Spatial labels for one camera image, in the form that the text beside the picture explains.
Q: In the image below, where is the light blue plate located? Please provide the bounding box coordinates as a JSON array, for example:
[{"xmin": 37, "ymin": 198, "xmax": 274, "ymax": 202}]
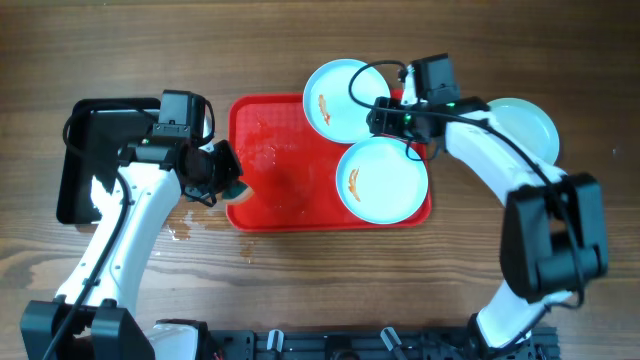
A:
[
  {"xmin": 302, "ymin": 59, "xmax": 372, "ymax": 144},
  {"xmin": 488, "ymin": 98, "xmax": 560, "ymax": 165},
  {"xmin": 335, "ymin": 137, "xmax": 428, "ymax": 225}
]

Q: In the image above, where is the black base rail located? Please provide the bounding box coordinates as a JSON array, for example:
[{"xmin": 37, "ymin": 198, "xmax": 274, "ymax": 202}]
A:
[{"xmin": 149, "ymin": 325, "xmax": 561, "ymax": 360}]

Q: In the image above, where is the red plastic tray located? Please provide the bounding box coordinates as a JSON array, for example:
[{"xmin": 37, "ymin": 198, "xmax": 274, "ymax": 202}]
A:
[{"xmin": 227, "ymin": 94, "xmax": 431, "ymax": 232}]

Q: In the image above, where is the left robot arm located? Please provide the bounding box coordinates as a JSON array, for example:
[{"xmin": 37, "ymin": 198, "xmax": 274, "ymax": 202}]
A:
[{"xmin": 20, "ymin": 140, "xmax": 242, "ymax": 359}]

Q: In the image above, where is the orange green sponge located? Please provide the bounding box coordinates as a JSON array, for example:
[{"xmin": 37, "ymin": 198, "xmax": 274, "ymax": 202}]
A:
[{"xmin": 221, "ymin": 181, "xmax": 254, "ymax": 204}]

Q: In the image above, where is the black water basin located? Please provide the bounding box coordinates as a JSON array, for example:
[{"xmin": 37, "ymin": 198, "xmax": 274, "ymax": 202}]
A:
[{"xmin": 56, "ymin": 98, "xmax": 160, "ymax": 225}]

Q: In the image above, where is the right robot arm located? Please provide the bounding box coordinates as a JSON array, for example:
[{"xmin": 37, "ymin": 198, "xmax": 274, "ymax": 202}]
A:
[{"xmin": 367, "ymin": 97, "xmax": 608, "ymax": 358}]

